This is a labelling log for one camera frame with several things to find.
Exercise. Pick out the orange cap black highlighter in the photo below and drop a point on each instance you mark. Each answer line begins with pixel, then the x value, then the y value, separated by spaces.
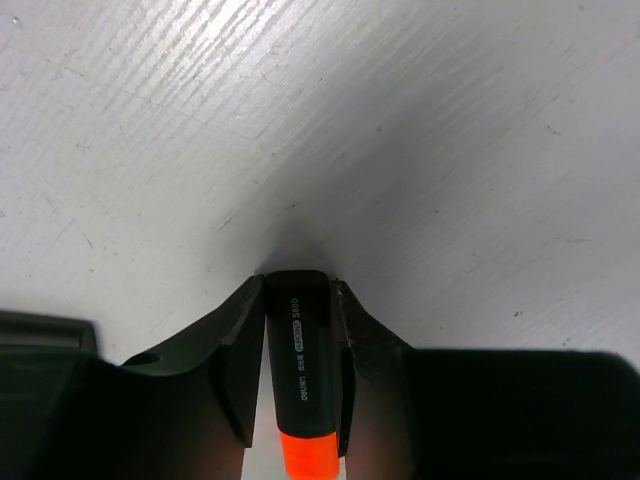
pixel 297 310

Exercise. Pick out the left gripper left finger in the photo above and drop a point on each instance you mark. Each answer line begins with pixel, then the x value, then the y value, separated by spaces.
pixel 183 409

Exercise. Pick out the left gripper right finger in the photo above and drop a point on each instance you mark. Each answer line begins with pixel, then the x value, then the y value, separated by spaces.
pixel 411 413

